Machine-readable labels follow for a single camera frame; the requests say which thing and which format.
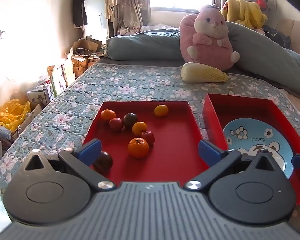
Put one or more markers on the black hanging jacket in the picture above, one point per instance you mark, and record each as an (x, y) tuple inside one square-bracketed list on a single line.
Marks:
[(80, 5)]

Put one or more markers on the light blue cloth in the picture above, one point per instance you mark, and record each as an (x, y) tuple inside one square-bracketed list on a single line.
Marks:
[(2, 132)]

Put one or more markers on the deep red tray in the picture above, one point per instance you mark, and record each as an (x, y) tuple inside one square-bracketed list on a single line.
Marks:
[(242, 107)]

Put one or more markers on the shallow red tray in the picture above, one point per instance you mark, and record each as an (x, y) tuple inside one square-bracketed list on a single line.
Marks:
[(170, 142)]

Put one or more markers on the yellow orange citrus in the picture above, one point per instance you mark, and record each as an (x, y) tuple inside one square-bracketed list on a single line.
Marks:
[(161, 110), (139, 128)]

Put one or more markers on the small orange tangerine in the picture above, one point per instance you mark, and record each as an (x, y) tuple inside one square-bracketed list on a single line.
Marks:
[(108, 114)]

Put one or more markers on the floral curtain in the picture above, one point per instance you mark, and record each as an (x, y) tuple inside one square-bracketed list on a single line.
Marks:
[(133, 5)]

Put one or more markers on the large orange tangerine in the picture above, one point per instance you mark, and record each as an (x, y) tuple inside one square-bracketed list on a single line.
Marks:
[(138, 148)]

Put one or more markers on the white printed box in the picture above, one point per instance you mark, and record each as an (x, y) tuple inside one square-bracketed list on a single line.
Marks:
[(41, 93)]

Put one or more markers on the beige padded headboard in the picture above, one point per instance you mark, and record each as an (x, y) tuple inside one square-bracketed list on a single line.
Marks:
[(296, 33)]

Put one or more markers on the pink plush hamster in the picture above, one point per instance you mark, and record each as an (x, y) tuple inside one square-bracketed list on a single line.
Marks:
[(210, 40)]

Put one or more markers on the open cardboard boxes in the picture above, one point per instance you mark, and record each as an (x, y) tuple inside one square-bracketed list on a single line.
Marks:
[(86, 55)]

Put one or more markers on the red apple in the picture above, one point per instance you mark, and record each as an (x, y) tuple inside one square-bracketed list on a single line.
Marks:
[(148, 137), (115, 125)]

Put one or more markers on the yellow plastic bag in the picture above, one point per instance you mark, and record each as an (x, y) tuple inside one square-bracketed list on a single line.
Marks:
[(10, 115)]

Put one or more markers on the blue cartoon plate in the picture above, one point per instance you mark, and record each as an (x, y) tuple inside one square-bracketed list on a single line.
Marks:
[(255, 136)]

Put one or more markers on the teal duvet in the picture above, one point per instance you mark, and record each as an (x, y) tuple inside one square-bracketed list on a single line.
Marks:
[(145, 45)]

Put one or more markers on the napa cabbage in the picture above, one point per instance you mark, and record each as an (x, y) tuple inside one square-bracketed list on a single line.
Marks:
[(202, 73)]

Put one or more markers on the red plush toy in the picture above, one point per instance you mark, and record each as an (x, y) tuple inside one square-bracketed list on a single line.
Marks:
[(262, 3)]

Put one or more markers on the dark clothing pile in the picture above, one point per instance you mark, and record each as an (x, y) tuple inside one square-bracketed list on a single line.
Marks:
[(277, 36)]

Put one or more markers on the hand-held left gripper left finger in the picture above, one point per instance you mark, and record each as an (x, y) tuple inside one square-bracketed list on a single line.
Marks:
[(90, 150)]

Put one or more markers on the floral quilted blanket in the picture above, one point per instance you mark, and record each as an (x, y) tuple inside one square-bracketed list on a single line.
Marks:
[(130, 85)]

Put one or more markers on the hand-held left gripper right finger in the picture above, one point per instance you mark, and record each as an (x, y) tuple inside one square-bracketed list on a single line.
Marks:
[(210, 152)]

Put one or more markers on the yellow plush blanket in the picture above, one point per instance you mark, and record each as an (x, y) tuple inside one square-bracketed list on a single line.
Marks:
[(243, 12)]

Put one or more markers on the white framed board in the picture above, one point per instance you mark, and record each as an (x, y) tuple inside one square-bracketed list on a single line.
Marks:
[(59, 80)]

